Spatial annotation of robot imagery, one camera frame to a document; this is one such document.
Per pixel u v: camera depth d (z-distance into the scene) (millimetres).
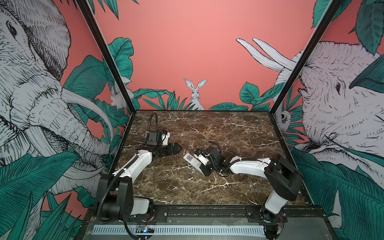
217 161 687
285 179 463
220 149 975
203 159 781
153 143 686
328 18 724
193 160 918
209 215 751
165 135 820
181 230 701
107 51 864
